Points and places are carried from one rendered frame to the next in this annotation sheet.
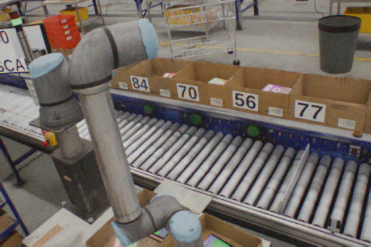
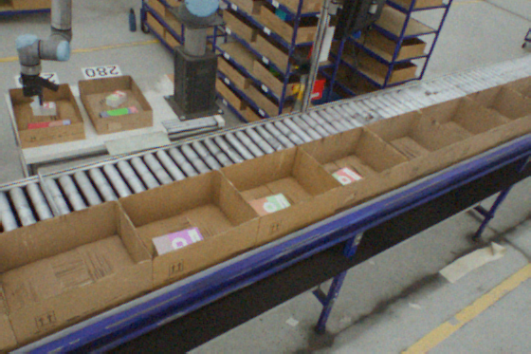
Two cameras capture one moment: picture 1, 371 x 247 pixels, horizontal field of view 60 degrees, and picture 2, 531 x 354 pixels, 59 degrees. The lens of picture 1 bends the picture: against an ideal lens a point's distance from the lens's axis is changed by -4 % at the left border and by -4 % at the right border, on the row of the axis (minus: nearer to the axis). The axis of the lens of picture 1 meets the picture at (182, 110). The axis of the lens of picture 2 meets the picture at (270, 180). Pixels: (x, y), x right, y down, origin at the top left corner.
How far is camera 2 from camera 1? 2.75 m
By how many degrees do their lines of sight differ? 80
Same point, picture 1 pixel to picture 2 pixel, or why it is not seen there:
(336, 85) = (85, 295)
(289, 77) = (175, 257)
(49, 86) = not seen: outside the picture
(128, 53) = not seen: outside the picture
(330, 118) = (48, 244)
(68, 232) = (168, 88)
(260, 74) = (228, 237)
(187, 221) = (23, 38)
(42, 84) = not seen: outside the picture
